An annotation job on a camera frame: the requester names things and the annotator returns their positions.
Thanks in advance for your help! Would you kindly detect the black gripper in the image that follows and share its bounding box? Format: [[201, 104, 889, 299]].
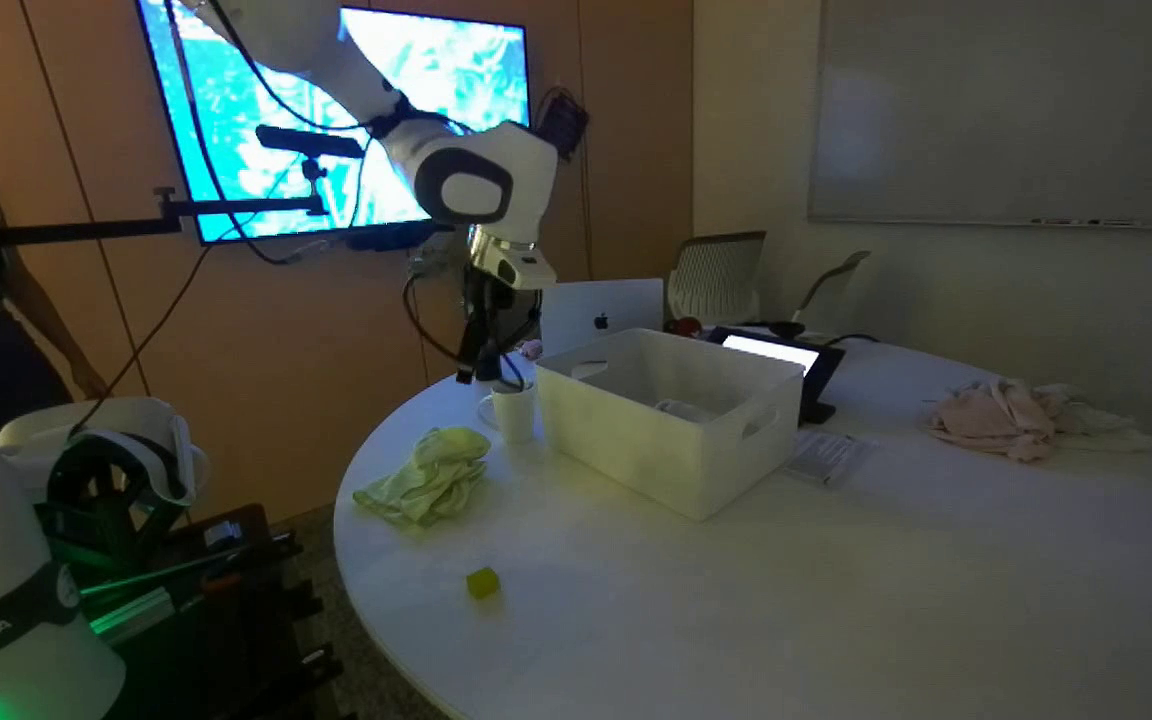
[[456, 271, 539, 385]]

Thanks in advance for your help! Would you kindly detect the light green cloth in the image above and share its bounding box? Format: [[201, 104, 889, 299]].
[[349, 423, 492, 532]]

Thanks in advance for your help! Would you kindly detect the small yellow square block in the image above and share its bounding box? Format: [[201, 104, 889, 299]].
[[465, 562, 510, 604]]

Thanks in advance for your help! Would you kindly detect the white plastic storage box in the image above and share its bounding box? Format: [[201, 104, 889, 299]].
[[530, 324, 807, 522]]

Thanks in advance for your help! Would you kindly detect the white ceramic mug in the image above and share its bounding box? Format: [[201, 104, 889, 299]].
[[478, 375, 548, 450]]

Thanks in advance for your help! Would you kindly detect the white panel with dark logo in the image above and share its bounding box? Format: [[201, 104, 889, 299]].
[[538, 275, 668, 359]]

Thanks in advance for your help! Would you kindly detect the grey office chair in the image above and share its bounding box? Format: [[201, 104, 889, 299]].
[[665, 228, 769, 332]]

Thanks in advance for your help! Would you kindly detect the black tablet with lit screen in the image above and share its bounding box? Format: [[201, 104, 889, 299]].
[[708, 324, 849, 431]]

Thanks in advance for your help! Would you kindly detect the white rounded headset device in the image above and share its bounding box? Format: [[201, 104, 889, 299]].
[[0, 394, 213, 552]]

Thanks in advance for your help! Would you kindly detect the clear plastic packet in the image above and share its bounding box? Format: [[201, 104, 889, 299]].
[[777, 427, 874, 490]]

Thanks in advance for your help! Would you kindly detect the black equipment cart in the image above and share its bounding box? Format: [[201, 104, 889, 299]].
[[33, 500, 341, 720]]

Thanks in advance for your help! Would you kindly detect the pink crumpled cloth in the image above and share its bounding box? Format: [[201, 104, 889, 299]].
[[928, 375, 1061, 466]]

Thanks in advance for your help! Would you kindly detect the pale crumpled cloth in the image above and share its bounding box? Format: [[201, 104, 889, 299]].
[[1031, 380, 1152, 450]]

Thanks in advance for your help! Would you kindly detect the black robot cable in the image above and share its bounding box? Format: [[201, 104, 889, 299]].
[[162, 0, 530, 394]]

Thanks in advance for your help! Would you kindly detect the black wall mounted device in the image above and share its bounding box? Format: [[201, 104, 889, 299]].
[[538, 86, 594, 163]]

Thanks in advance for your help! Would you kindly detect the black stereo camera bar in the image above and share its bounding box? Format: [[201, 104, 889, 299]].
[[251, 118, 367, 163]]

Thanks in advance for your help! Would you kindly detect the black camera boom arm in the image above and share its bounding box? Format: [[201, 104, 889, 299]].
[[0, 182, 341, 250]]

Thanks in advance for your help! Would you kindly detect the wall television screen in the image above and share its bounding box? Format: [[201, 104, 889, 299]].
[[134, 0, 539, 250]]

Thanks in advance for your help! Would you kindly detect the wall whiteboard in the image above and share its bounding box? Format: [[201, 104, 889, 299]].
[[807, 0, 1152, 234]]

